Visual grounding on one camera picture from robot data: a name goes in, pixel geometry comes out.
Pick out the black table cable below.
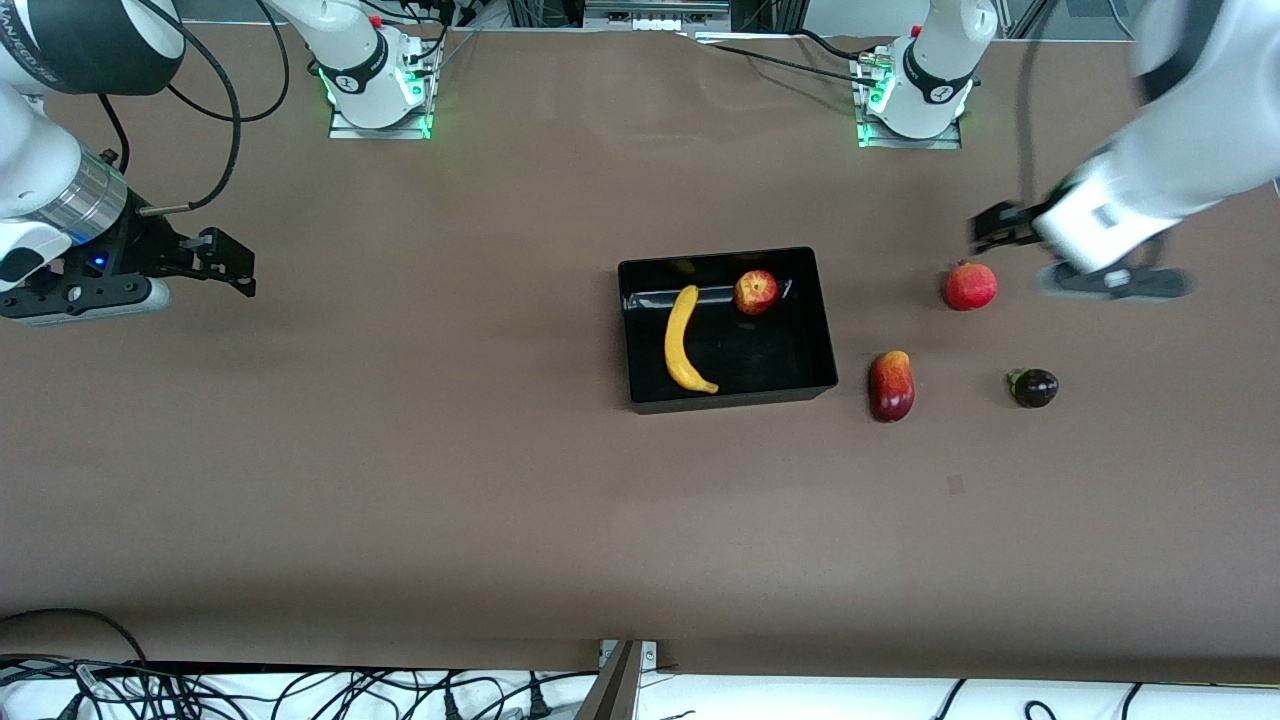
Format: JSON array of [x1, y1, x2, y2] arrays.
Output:
[[790, 28, 893, 63], [700, 40, 873, 87]]

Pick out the yellow banana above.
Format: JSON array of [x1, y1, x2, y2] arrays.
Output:
[[664, 285, 720, 395]]

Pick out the black plastic box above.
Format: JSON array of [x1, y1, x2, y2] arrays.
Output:
[[617, 246, 839, 415]]

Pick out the red yellow apple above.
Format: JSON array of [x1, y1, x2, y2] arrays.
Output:
[[733, 269, 780, 316]]

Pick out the red pomegranate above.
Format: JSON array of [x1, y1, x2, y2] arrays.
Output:
[[944, 260, 999, 312]]

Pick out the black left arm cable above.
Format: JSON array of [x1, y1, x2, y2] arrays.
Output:
[[1013, 40, 1043, 206]]

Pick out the metal base plate green lights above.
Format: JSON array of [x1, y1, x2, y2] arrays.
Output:
[[328, 40, 433, 141], [855, 45, 963, 151]]

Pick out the dark purple eggplant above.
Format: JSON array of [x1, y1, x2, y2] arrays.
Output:
[[1007, 367, 1060, 409]]

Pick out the dark metal bar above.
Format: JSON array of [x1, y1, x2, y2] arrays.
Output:
[[575, 640, 641, 720]]

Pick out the silver frame rail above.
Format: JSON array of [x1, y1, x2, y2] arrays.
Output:
[[585, 0, 731, 31]]

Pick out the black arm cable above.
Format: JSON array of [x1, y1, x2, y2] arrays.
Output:
[[135, 0, 244, 217], [165, 0, 292, 124], [1013, 40, 1043, 206]]

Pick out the short black cable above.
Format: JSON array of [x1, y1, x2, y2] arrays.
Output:
[[97, 93, 132, 173]]

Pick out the red yellow mango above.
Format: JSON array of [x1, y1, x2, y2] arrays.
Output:
[[868, 350, 916, 424]]

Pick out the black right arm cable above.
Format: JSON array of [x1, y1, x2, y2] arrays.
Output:
[[165, 0, 292, 124], [135, 0, 244, 217]]

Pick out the black looped floor cable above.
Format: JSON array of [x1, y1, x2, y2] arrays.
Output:
[[0, 608, 151, 667]]

